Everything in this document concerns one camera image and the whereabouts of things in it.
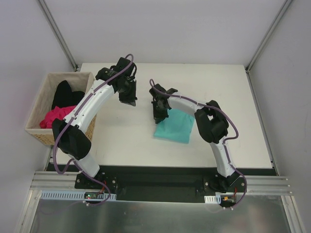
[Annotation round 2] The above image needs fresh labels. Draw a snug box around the aluminium front frame rail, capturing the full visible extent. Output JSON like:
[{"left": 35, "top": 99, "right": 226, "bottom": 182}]
[{"left": 31, "top": 165, "right": 293, "bottom": 196}]

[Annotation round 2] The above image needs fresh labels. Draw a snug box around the black t shirt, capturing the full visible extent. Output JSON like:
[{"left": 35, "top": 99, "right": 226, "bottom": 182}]
[{"left": 52, "top": 80, "right": 85, "bottom": 110}]

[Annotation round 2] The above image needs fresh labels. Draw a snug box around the right white cable duct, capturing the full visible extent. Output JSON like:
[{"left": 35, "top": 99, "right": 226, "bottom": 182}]
[{"left": 204, "top": 194, "right": 236, "bottom": 204}]

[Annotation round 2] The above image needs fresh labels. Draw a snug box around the teal t shirt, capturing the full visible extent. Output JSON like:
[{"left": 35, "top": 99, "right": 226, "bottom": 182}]
[{"left": 153, "top": 109, "right": 194, "bottom": 144}]

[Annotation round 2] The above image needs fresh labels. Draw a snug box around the left rear aluminium post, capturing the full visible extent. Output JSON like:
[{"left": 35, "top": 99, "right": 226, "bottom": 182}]
[{"left": 36, "top": 0, "right": 79, "bottom": 72}]

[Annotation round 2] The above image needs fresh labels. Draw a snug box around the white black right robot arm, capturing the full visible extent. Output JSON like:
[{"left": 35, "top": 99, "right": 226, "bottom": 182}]
[{"left": 149, "top": 80, "right": 236, "bottom": 193}]

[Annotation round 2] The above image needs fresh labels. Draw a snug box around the white cable duct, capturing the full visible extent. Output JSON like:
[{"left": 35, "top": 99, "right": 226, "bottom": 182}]
[
  {"left": 41, "top": 190, "right": 117, "bottom": 201},
  {"left": 204, "top": 194, "right": 236, "bottom": 204}
]

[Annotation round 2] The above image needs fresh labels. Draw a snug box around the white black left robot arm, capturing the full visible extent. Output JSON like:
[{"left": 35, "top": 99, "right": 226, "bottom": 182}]
[{"left": 52, "top": 54, "right": 137, "bottom": 189}]

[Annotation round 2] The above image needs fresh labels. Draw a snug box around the aluminium post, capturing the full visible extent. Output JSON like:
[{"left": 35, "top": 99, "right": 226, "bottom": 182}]
[
  {"left": 245, "top": 0, "right": 294, "bottom": 74},
  {"left": 36, "top": 0, "right": 79, "bottom": 72}
]

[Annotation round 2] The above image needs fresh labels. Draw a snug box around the pink t shirt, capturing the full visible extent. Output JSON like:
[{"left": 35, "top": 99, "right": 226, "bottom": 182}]
[{"left": 39, "top": 105, "right": 76, "bottom": 129}]

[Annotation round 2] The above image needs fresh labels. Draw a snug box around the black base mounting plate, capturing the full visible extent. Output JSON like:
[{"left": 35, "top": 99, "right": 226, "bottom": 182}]
[{"left": 74, "top": 166, "right": 247, "bottom": 203}]

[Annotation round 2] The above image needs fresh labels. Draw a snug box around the wicker laundry basket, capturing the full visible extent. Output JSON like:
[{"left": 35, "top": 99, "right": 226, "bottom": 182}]
[{"left": 25, "top": 72, "right": 95, "bottom": 146}]

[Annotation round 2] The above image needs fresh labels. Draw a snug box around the right rear aluminium post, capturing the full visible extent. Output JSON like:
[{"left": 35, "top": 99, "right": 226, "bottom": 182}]
[{"left": 245, "top": 0, "right": 294, "bottom": 74}]

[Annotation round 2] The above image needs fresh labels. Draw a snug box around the left white cable duct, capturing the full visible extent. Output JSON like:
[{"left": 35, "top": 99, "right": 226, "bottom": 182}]
[{"left": 41, "top": 190, "right": 117, "bottom": 201}]

